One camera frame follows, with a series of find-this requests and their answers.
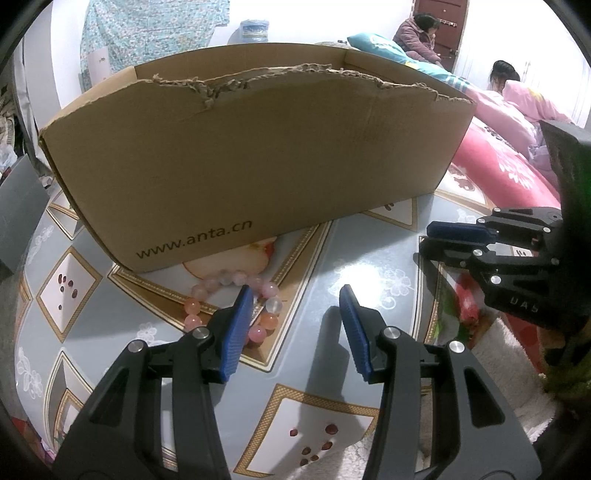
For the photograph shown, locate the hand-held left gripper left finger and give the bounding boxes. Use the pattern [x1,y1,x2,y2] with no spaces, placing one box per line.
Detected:
[53,284,256,480]

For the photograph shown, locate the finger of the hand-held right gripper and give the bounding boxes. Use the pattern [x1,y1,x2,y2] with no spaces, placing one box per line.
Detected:
[426,208,564,251]
[418,237,560,283]

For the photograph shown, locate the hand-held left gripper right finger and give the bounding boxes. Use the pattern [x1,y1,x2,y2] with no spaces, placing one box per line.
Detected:
[338,285,542,480]

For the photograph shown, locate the pink bead bracelet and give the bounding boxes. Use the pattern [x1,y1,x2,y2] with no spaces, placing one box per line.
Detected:
[184,269,280,348]

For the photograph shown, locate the brown cardboard box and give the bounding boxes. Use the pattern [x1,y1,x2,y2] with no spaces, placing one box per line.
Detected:
[38,42,478,273]

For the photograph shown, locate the patterned fruit print tablecloth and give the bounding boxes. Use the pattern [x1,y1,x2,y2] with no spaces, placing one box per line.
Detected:
[14,159,561,480]

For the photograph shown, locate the pink quilt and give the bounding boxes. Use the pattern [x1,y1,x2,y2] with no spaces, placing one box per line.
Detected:
[450,76,561,208]

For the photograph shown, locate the green white fuzzy cloth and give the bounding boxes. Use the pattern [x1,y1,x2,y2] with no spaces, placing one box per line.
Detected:
[416,316,561,472]

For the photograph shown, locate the teal pillow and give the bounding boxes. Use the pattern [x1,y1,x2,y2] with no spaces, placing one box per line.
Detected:
[346,32,472,90]

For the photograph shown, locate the brown wooden door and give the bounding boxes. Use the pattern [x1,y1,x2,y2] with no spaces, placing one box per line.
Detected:
[413,0,469,72]

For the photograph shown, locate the water dispenser with blue jug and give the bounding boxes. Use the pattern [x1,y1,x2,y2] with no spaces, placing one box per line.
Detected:
[239,18,271,46]

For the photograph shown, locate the pile of light clothes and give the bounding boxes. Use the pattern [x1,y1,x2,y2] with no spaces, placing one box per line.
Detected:
[0,88,28,171]

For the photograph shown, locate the teal floral hanging cloth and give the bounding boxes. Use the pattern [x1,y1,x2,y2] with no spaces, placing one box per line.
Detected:
[81,0,232,88]

